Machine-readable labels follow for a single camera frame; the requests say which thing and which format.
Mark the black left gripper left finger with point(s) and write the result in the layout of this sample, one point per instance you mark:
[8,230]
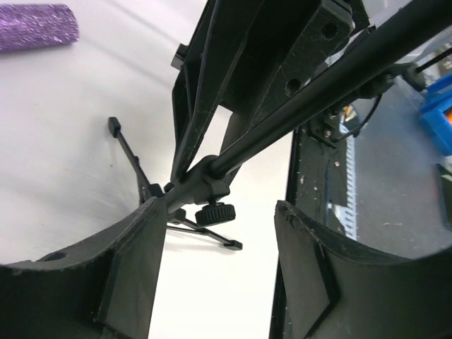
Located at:
[101,287]

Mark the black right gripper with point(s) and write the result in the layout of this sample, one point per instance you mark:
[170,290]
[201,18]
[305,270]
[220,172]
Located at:
[251,57]

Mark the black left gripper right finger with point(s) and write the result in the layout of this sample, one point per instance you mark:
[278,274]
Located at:
[339,288]

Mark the black tripod shock-mount stand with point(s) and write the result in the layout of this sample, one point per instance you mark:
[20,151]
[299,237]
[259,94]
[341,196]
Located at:
[364,68]

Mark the purple glitter microphone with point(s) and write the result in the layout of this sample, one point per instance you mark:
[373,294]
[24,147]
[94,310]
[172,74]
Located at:
[34,26]

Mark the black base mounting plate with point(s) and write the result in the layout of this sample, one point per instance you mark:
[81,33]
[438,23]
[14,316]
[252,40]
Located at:
[318,212]

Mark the blue plastic box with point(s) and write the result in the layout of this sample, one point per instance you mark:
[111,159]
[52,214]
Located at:
[435,113]

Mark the white slotted cable duct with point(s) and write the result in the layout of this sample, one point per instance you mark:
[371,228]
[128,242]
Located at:
[349,212]

